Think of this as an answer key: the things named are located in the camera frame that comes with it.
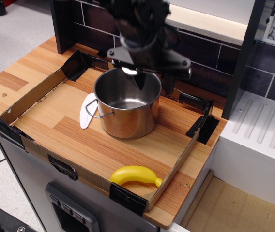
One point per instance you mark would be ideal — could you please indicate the grey oven control panel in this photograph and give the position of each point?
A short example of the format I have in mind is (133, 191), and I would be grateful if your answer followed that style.
(71, 216)

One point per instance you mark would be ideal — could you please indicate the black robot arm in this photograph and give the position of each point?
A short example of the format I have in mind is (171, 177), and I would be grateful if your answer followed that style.
(138, 7)

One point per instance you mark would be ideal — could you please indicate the yellow handled toy knife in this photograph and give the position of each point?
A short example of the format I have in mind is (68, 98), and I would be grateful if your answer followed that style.
(87, 110)

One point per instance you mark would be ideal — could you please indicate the stainless steel pot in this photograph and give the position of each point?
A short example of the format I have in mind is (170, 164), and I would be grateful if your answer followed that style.
(125, 111)

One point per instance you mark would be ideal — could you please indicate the dark grey left post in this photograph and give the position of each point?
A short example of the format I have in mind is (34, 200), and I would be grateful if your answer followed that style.
(65, 15)

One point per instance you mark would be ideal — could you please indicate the dark grey right post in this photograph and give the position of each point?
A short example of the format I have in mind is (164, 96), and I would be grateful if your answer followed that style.
(233, 95)

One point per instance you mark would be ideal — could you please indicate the dark grey post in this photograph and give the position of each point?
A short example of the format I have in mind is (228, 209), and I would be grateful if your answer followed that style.
(233, 95)
(65, 15)

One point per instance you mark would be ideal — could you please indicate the white toy sink drainboard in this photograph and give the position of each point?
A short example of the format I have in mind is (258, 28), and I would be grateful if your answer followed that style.
(245, 152)

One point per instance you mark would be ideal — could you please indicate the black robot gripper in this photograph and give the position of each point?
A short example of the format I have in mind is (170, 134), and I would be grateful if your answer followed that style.
(144, 48)

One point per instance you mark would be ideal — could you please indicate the yellow toy banana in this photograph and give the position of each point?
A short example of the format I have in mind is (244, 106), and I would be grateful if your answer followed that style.
(135, 173)

